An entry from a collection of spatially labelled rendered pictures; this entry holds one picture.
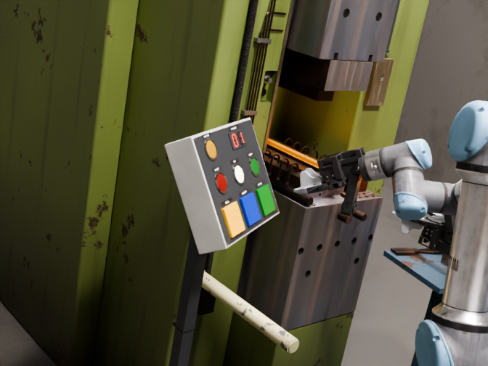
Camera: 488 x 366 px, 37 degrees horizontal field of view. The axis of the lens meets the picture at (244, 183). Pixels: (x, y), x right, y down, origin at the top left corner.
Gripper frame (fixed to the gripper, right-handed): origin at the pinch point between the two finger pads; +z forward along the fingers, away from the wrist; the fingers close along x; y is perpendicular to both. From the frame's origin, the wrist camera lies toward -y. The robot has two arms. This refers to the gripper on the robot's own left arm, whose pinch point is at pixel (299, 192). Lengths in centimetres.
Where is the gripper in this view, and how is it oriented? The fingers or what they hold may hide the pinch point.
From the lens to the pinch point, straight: 190.2
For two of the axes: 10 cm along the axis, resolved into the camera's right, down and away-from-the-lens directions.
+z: -8.6, 2.2, 4.6
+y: -3.0, -9.5, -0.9
